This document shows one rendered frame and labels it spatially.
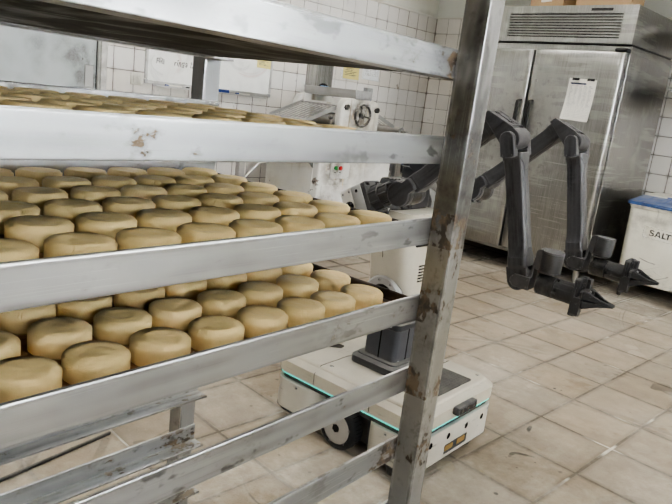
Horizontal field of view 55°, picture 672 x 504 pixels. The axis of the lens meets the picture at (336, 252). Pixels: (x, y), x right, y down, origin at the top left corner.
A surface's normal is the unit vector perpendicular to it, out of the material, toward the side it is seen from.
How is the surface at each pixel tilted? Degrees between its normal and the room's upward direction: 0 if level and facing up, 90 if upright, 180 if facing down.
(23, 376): 0
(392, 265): 101
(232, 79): 90
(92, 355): 0
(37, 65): 90
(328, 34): 90
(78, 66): 90
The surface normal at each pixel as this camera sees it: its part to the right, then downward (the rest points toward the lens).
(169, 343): 0.12, -0.97
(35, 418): 0.75, 0.24
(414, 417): -0.66, 0.10
